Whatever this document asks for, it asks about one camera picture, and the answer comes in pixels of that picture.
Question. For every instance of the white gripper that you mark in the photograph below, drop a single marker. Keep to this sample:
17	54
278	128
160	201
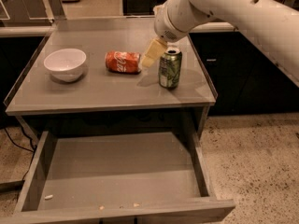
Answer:
163	26

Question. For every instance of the red coke can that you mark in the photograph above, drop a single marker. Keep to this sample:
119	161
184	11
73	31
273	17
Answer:
123	62

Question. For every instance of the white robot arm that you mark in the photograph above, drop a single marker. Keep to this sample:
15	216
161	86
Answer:
271	27

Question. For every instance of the green soda can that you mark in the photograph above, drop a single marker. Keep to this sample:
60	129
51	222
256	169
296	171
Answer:
169	68

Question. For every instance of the grey cabinet with top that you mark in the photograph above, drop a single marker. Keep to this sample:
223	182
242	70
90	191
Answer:
100	90

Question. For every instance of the open grey top drawer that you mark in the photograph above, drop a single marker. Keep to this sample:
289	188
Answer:
128	178

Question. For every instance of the white crumb in drawer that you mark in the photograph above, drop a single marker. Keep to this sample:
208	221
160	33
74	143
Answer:
48	197

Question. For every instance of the white ceramic bowl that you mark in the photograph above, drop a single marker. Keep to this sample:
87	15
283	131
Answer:
66	64

